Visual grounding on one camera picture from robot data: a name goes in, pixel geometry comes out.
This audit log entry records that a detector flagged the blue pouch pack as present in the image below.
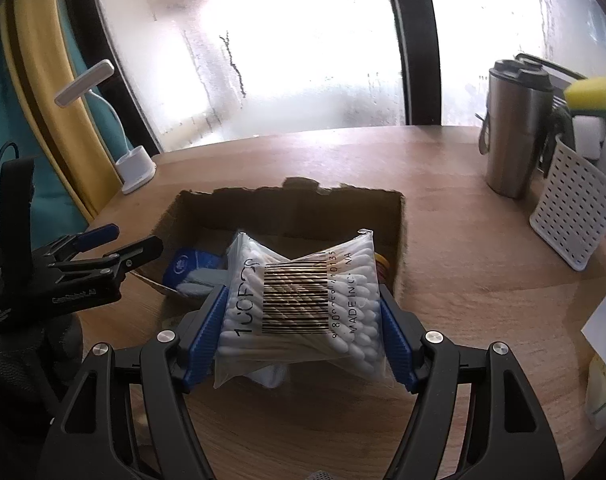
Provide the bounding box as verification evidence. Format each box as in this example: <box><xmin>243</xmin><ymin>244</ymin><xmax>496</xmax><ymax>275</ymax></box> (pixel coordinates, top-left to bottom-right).
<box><xmin>162</xmin><ymin>248</ymin><xmax>227</xmax><ymax>289</ymax></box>

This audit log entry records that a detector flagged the light blue sock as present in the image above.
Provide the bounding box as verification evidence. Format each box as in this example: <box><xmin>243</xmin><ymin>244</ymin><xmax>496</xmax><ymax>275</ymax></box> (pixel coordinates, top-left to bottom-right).
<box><xmin>176</xmin><ymin>268</ymin><xmax>228</xmax><ymax>298</ymax></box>

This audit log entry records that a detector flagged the cotton swab plastic bag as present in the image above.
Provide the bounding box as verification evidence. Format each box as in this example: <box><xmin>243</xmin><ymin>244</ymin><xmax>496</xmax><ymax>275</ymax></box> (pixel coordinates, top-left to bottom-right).
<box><xmin>214</xmin><ymin>230</ymin><xmax>385</xmax><ymax>386</ymax></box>

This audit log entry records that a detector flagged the red yellow tin can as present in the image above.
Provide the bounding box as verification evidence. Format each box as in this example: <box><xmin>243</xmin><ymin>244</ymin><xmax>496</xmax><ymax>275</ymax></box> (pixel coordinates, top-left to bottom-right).
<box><xmin>375</xmin><ymin>252</ymin><xmax>391</xmax><ymax>285</ymax></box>

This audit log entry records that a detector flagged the white desk lamp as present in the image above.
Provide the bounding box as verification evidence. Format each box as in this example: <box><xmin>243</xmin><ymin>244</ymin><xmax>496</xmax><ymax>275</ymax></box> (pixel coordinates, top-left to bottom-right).
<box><xmin>53</xmin><ymin>58</ymin><xmax>157</xmax><ymax>195</ymax></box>

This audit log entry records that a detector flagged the yellow snack bag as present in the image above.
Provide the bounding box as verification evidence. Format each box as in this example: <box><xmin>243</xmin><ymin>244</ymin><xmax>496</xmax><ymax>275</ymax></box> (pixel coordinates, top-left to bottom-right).
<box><xmin>584</xmin><ymin>354</ymin><xmax>606</xmax><ymax>430</ymax></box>

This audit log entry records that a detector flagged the open cardboard box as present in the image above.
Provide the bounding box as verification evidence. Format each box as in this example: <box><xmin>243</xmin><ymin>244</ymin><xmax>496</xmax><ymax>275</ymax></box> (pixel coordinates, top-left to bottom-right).
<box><xmin>135</xmin><ymin>178</ymin><xmax>406</xmax><ymax>304</ymax></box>

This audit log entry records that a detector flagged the white perforated basket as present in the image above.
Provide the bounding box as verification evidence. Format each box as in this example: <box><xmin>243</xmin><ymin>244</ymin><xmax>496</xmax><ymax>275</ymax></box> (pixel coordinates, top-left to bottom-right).
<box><xmin>529</xmin><ymin>140</ymin><xmax>606</xmax><ymax>272</ymax></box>

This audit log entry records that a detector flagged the steel travel mug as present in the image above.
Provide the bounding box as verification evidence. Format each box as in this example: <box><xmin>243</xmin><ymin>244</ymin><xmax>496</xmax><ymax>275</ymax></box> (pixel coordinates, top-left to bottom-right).
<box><xmin>478</xmin><ymin>58</ymin><xmax>554</xmax><ymax>200</ymax></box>

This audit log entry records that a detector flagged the yellow green sponge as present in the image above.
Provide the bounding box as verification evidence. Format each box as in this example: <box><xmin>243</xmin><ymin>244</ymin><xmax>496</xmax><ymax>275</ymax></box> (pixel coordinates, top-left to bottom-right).
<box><xmin>564</xmin><ymin>77</ymin><xmax>606</xmax><ymax>114</ymax></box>

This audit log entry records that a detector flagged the black window frame post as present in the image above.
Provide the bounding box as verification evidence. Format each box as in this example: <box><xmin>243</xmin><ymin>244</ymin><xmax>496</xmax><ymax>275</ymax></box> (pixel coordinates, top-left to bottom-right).
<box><xmin>390</xmin><ymin>0</ymin><xmax>442</xmax><ymax>126</ymax></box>

